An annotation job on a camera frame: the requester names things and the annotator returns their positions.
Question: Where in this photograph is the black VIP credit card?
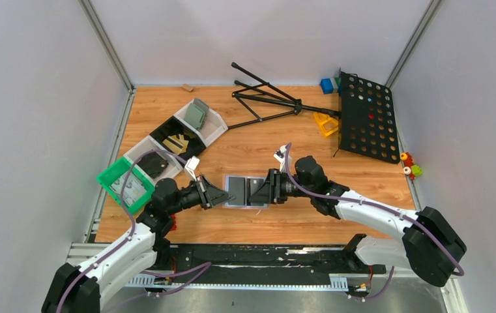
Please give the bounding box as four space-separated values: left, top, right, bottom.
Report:
246 177 265 206

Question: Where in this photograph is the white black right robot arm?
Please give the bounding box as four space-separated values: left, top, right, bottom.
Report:
248 155 467 287

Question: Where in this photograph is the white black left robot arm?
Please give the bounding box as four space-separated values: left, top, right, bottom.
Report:
41 175 234 312

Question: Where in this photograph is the green plastic bin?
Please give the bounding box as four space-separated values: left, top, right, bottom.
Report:
96 157 155 215

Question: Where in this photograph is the clear packet in green bin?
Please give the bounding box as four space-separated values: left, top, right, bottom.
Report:
110 173 147 207

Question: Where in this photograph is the tan black item in bin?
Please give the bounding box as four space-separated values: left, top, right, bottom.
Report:
163 134 190 155

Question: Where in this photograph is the white bin near green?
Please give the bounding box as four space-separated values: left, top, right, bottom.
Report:
124 136 182 185

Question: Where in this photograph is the white bin far end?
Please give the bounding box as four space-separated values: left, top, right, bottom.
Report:
173 99 229 147

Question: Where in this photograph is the black folding tripod stand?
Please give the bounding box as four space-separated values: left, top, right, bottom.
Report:
228 62 342 130

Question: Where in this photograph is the black plastic bin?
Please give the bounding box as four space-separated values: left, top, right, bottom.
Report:
149 117 207 160

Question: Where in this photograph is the grey green pouch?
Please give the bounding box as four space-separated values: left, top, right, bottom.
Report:
184 98 209 130

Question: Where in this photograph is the black perforated music tray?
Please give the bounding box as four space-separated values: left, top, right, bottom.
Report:
338 69 400 164

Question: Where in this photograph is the blue toy block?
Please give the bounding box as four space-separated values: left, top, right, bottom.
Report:
319 77 340 95

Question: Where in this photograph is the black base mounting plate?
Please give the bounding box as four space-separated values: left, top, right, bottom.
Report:
150 244 387 286

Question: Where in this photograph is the red yellow toy piece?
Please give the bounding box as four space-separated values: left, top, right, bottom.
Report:
400 152 415 168

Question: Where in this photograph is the small wooden block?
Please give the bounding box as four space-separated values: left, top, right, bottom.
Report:
181 83 194 93

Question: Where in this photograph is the green white toy piece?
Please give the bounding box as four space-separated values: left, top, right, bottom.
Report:
403 164 423 180

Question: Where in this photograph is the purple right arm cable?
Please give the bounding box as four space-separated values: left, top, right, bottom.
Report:
284 142 465 302

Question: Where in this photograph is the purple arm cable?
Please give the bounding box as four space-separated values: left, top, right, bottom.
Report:
284 142 465 302
56 149 212 313

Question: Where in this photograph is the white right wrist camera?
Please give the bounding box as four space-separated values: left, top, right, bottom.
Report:
273 145 291 171

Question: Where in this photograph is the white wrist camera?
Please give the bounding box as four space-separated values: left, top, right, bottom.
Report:
273 145 291 171
183 156 200 181

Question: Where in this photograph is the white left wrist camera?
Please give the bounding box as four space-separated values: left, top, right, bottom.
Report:
183 156 200 181

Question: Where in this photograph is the yellow toy frame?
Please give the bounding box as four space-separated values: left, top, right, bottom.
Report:
313 112 339 138

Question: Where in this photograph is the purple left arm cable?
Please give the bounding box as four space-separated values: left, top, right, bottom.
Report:
56 149 212 313

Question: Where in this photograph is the white slotted cable duct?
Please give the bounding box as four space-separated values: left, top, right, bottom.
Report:
126 272 349 291

